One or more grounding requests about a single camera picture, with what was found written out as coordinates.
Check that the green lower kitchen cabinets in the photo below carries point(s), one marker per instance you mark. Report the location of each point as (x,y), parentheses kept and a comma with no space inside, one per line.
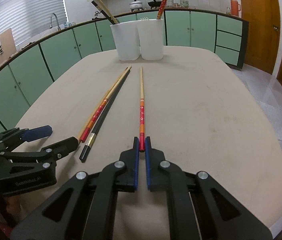
(27,74)

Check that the person's left hand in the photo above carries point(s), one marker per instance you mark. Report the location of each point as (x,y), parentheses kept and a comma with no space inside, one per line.
(10,208)

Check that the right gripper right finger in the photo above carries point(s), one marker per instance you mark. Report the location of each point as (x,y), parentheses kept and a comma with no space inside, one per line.
(198,206)

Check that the white cooking pot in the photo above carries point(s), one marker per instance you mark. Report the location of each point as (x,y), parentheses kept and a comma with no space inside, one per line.
(136,6)

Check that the black chopstick gold band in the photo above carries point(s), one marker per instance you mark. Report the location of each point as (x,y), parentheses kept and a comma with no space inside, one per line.
(100,120)

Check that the white window blinds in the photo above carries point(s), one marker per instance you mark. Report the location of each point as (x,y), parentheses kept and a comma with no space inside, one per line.
(28,18)

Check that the white twin utensil holder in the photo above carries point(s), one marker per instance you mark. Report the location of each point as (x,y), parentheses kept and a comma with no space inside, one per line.
(140,38)

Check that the glass jars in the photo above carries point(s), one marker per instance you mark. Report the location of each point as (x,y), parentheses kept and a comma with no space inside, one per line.
(177,4)

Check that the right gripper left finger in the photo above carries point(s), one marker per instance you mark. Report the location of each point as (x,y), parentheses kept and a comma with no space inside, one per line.
(85,206)

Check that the chrome faucet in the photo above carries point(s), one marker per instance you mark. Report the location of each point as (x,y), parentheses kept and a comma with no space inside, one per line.
(54,18)

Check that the red patterned bamboo chopstick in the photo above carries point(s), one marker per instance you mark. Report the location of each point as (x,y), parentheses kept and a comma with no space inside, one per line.
(161,9)
(101,107)
(141,114)

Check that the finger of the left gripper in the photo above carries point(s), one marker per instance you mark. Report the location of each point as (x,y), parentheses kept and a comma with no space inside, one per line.
(30,160)
(13,138)

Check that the orange thermos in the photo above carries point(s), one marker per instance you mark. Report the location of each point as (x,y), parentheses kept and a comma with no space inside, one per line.
(235,7)

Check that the black wok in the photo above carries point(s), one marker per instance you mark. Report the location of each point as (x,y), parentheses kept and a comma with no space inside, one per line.
(154,4)

